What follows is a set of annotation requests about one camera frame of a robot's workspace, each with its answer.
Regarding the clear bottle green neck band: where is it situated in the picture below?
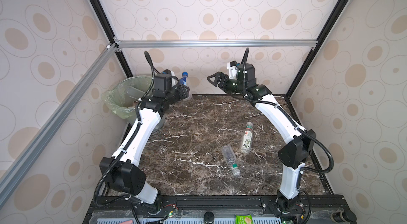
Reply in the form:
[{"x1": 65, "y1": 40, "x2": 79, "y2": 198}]
[{"x1": 222, "y1": 145, "x2": 241, "y2": 177}]

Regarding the green snack packet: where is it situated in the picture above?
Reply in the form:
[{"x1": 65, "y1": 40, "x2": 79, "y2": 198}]
[{"x1": 235, "y1": 214, "x2": 254, "y2": 224}]

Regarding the aluminium frame rail left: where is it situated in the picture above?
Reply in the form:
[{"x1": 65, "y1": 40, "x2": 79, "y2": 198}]
[{"x1": 1, "y1": 43, "x2": 118, "y2": 207}]

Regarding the aluminium frame rail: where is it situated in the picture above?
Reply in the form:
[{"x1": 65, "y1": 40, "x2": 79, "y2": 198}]
[
  {"x1": 117, "y1": 39, "x2": 318, "y2": 48},
  {"x1": 1, "y1": 43, "x2": 118, "y2": 207}
]

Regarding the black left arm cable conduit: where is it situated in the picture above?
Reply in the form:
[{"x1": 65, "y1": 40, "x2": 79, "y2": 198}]
[{"x1": 93, "y1": 50, "x2": 166, "y2": 207}]

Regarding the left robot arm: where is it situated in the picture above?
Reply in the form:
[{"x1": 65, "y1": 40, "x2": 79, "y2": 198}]
[{"x1": 94, "y1": 70, "x2": 190, "y2": 207}]

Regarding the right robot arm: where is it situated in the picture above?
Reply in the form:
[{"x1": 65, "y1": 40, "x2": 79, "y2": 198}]
[{"x1": 207, "y1": 62, "x2": 314, "y2": 213}]

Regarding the clear bottle pink label blue cap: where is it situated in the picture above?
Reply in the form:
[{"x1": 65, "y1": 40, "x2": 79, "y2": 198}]
[{"x1": 180, "y1": 71, "x2": 192, "y2": 101}]

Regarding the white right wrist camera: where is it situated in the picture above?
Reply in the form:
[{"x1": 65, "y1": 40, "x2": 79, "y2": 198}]
[{"x1": 226, "y1": 61, "x2": 239, "y2": 79}]

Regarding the black round knob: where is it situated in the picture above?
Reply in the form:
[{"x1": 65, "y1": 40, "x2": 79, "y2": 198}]
[{"x1": 203, "y1": 211, "x2": 215, "y2": 224}]

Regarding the green plastic bin liner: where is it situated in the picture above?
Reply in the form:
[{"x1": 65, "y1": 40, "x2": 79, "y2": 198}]
[{"x1": 101, "y1": 75, "x2": 156, "y2": 120}]

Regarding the aluminium frame rail back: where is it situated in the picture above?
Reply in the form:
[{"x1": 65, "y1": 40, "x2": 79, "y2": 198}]
[{"x1": 117, "y1": 39, "x2": 318, "y2": 48}]

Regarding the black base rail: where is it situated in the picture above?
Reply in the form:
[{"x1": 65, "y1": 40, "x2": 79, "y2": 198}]
[{"x1": 83, "y1": 194, "x2": 357, "y2": 224}]

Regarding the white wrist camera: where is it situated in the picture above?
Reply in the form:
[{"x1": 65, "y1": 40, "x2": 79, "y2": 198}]
[
  {"x1": 226, "y1": 61, "x2": 239, "y2": 79},
  {"x1": 161, "y1": 69, "x2": 175, "y2": 79}
]

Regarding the grey mesh waste bin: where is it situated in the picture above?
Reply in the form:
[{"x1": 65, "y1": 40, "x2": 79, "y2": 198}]
[{"x1": 106, "y1": 75, "x2": 166, "y2": 132}]

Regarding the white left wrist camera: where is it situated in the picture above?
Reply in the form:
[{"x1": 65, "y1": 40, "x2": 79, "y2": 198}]
[{"x1": 161, "y1": 69, "x2": 175, "y2": 79}]

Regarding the clear bottle white cap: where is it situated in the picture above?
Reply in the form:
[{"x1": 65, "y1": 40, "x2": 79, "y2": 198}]
[{"x1": 126, "y1": 86, "x2": 145, "y2": 100}]

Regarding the clear bottle green label grey cap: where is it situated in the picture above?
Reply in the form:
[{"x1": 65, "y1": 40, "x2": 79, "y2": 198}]
[{"x1": 241, "y1": 122, "x2": 253, "y2": 154}]

